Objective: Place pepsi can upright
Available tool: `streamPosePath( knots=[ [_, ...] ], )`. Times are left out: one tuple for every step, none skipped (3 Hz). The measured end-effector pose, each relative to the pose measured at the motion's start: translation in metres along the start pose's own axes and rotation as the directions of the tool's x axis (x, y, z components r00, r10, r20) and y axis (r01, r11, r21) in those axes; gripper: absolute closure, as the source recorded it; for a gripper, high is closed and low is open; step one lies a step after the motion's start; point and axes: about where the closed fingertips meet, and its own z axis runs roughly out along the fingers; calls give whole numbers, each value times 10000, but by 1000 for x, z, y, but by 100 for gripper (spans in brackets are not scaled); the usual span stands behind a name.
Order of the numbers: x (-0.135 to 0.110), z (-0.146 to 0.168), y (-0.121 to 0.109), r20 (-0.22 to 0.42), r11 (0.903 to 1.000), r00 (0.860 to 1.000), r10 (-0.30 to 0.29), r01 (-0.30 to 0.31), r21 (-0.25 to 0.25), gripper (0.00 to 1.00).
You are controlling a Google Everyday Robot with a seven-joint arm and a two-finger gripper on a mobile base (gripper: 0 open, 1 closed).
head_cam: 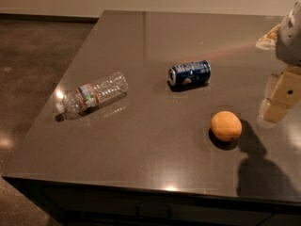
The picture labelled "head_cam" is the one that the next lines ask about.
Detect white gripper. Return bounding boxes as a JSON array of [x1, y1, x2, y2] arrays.
[[255, 0, 301, 123]]

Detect blue pepsi can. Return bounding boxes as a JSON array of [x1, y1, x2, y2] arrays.
[[168, 60, 211, 87]]

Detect orange fruit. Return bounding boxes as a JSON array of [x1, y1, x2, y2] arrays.
[[211, 111, 243, 142]]

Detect clear plastic water bottle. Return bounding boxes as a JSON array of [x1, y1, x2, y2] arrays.
[[56, 73, 128, 114]]

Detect dark drawer handle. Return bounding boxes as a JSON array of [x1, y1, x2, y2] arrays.
[[136, 203, 171, 220]]

